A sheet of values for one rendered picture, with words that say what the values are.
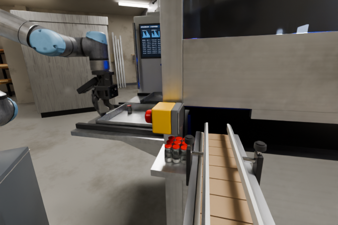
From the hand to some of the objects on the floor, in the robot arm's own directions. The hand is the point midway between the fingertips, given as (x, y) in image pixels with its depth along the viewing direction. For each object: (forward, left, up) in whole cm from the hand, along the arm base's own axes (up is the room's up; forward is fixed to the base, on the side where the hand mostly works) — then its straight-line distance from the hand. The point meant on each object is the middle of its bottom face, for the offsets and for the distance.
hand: (101, 115), depth 71 cm
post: (+24, -28, -92) cm, 99 cm away
